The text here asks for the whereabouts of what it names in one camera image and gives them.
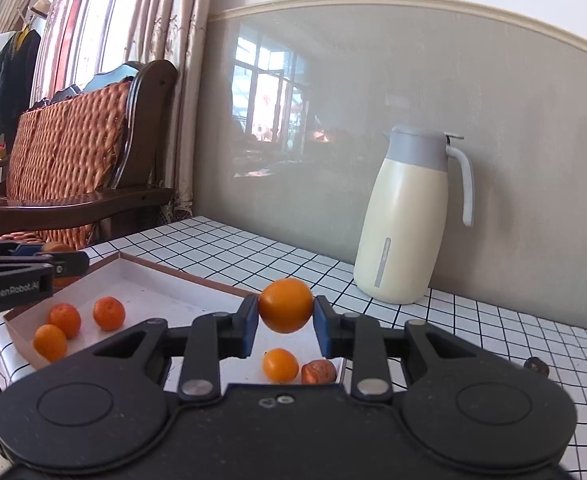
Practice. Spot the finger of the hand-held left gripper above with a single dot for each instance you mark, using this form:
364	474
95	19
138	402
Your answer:
68	264
28	250

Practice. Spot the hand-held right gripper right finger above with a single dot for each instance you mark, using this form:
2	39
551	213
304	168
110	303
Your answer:
322	330

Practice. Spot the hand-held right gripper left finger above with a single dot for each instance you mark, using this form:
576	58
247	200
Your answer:
250	330

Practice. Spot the wrinkled reddish orange fruit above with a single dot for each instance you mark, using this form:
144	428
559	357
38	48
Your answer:
318	371

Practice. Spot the smooth small orange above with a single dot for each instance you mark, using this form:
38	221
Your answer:
286	306
280	365

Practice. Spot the large tangerine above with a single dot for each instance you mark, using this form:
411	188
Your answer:
64	320

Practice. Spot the medium tangerine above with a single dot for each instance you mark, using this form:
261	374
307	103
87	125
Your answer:
108	313

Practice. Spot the small tangerine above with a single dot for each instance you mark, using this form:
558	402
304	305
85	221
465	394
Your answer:
50	342

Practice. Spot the brown cardboard box tray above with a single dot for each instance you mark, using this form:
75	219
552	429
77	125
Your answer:
173	295

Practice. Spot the orange woven sofa cushion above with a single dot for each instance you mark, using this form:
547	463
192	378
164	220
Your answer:
73	150

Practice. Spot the cream thermos jug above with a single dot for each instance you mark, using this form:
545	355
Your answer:
403	220

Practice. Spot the dark hanging jacket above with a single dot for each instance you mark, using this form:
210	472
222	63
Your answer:
8	80

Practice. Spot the checked white tablecloth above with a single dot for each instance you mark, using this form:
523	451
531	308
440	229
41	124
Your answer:
498	340

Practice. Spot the dark shrivelled fruit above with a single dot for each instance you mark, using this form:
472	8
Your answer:
537	365

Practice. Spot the window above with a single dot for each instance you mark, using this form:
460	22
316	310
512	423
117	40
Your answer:
103	25

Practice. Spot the straw hat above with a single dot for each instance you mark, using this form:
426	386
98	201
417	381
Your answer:
40	9

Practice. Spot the dark wooden sofa frame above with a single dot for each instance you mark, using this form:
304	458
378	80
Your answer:
143	135

